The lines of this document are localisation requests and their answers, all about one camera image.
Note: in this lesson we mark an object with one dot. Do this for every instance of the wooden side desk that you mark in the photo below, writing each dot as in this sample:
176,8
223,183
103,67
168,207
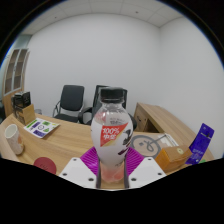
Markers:
160,116

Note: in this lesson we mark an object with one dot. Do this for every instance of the white paper cup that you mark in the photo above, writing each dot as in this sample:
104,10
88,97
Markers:
14,138

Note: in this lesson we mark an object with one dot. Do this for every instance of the white sticker sheet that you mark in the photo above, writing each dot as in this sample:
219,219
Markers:
41,127

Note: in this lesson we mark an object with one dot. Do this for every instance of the orange cardboard box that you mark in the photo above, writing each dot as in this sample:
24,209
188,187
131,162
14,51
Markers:
171,158

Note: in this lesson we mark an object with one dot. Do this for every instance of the purple packet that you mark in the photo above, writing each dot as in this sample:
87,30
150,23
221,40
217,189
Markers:
200,143

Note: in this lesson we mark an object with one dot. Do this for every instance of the flat round red coaster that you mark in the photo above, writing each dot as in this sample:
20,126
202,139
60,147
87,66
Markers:
45,164

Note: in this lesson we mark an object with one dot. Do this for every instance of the brown and gold box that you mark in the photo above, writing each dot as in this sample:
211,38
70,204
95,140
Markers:
26,115

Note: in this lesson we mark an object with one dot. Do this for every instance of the black mesh armchair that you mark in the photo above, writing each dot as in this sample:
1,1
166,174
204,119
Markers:
87,115

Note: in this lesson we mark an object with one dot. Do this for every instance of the wooden shelf cabinet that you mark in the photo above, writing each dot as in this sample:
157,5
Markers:
15,73

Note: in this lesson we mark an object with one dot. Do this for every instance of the black gift box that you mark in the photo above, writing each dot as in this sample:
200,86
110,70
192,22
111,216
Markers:
22,99

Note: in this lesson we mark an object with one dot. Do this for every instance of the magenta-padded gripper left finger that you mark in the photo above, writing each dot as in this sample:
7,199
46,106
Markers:
78,171

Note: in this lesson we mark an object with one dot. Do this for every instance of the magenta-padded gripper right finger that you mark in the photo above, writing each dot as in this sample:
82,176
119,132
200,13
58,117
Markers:
146,171

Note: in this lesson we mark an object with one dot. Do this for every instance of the black office chair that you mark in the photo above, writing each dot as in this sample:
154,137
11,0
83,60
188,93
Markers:
71,98

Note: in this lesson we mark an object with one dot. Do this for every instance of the white bag with circle print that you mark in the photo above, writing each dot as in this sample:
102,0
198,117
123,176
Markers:
146,145

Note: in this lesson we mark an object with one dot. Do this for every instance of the clear bottle with pink drink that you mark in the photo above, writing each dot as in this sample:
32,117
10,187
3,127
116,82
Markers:
111,140

